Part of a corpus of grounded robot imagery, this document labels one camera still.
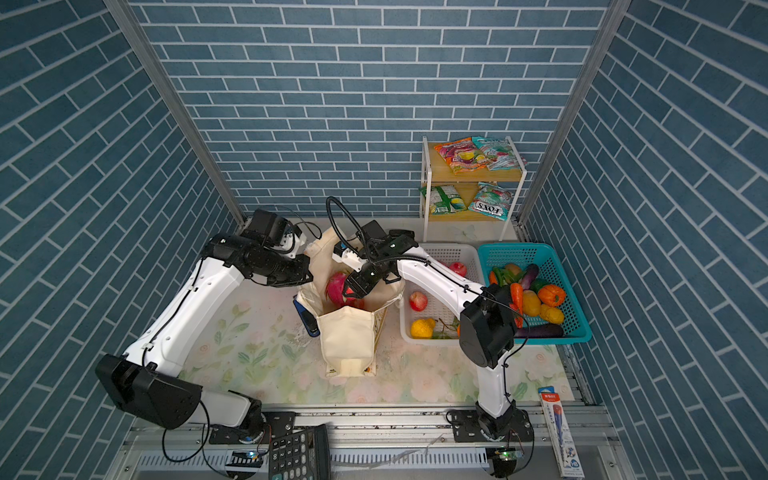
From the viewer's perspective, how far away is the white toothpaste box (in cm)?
69

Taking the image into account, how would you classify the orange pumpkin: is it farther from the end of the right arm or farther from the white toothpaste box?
the end of the right arm

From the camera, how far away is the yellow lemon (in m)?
0.86
